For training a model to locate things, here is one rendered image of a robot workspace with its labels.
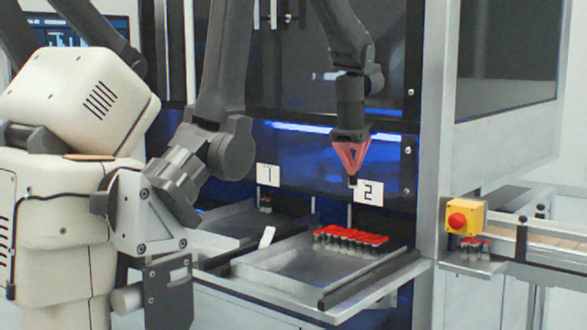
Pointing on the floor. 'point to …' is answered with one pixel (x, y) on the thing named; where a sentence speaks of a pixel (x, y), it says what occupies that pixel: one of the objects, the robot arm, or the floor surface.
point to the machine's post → (435, 158)
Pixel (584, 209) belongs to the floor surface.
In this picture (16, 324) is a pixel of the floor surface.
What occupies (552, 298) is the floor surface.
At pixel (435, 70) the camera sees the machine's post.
